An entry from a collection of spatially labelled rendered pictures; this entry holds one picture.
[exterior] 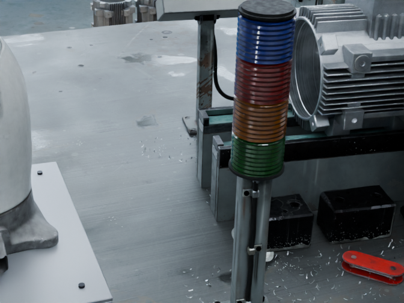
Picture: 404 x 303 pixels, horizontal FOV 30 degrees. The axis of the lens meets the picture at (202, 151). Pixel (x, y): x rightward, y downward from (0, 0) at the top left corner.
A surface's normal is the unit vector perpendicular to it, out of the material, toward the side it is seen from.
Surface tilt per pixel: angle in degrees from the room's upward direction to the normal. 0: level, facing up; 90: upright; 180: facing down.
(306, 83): 47
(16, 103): 81
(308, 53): 88
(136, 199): 0
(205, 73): 90
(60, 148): 0
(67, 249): 2
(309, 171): 90
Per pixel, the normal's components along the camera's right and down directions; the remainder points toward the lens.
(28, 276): 0.06, -0.88
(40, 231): 0.29, -0.79
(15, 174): 0.84, 0.33
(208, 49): 0.23, 0.47
